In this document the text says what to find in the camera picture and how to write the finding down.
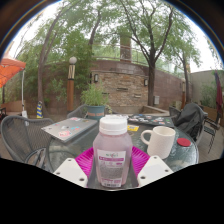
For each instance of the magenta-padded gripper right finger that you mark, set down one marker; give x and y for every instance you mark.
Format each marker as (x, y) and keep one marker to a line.
(153, 169)

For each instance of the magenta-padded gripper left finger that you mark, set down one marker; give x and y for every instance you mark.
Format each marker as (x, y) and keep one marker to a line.
(71, 170)

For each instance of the pink drink bottle white cap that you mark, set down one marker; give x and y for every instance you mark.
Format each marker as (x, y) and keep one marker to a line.
(112, 150)

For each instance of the white ceramic mug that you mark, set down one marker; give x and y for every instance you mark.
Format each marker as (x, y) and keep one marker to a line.
(161, 141)

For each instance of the flat round red coaster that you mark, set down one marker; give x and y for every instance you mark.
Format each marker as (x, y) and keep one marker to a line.
(184, 142)

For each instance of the silver laptop with stickers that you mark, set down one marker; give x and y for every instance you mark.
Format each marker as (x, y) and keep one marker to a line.
(68, 128)

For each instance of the yellow card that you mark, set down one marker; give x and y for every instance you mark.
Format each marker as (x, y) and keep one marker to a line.
(133, 128)

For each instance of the dark laptop with stickers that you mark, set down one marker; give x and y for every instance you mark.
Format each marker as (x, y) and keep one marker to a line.
(150, 120)

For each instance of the black jacket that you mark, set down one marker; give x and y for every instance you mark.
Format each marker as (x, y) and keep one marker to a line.
(188, 118)

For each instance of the yellow blue striped cone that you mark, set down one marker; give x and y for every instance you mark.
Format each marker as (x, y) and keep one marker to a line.
(39, 110)

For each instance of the black metal chair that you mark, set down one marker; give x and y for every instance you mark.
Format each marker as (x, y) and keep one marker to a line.
(213, 128)

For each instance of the potted green plant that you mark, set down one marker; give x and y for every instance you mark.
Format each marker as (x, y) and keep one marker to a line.
(94, 98)

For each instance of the dark forked-trunk tree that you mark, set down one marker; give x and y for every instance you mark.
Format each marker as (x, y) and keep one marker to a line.
(151, 86)

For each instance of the thin-trunk tree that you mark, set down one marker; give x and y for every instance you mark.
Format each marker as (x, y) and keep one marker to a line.
(187, 83)

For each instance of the curved-trunk tree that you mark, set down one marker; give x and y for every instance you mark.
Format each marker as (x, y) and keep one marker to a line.
(40, 76)

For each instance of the orange patio umbrella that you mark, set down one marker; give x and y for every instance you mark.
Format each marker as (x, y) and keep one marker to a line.
(9, 66)

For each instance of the grey wall box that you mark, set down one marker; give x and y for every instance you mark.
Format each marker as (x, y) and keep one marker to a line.
(156, 100)

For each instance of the wooden globe lamp post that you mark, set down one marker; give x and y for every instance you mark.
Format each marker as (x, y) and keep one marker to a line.
(184, 95)
(71, 86)

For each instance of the black wall lamp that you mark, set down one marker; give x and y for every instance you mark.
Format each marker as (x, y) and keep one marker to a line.
(145, 82)
(96, 78)

